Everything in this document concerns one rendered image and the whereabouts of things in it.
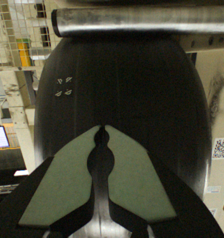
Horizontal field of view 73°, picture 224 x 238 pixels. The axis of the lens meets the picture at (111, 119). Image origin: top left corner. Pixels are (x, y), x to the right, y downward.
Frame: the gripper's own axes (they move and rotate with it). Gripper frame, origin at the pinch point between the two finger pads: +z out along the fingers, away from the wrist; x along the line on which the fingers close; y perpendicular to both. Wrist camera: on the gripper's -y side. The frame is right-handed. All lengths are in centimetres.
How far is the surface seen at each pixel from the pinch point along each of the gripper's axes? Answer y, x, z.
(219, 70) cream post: 1.1, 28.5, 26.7
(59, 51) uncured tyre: -4.8, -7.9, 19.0
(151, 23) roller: -8.7, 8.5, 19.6
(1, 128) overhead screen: 173, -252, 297
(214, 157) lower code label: 26.2, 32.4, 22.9
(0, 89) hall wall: 242, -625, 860
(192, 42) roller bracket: -4.8, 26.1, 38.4
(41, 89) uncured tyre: 0.9, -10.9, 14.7
